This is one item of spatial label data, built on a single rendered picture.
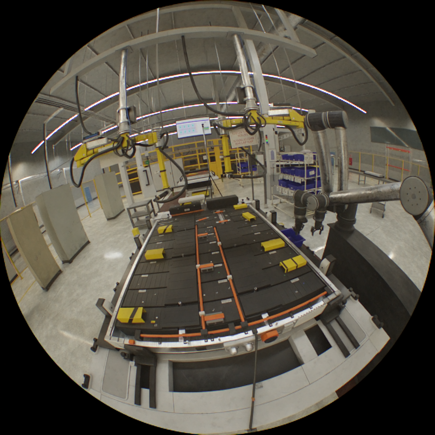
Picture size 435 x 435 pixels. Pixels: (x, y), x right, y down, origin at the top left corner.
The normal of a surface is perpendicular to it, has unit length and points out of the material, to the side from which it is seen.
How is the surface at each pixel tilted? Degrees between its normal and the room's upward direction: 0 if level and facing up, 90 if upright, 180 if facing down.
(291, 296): 0
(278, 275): 0
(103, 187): 90
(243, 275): 0
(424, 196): 88
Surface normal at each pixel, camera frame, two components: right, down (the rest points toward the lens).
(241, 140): -0.33, 0.41
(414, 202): -0.96, 0.21
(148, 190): 0.55, 0.26
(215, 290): -0.13, -0.91
